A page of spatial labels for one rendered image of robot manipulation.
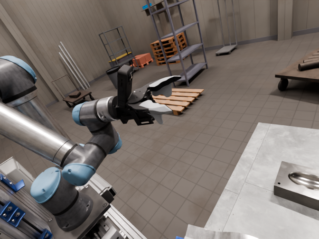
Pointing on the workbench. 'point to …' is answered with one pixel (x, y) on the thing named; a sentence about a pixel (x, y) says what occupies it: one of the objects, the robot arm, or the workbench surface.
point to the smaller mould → (298, 184)
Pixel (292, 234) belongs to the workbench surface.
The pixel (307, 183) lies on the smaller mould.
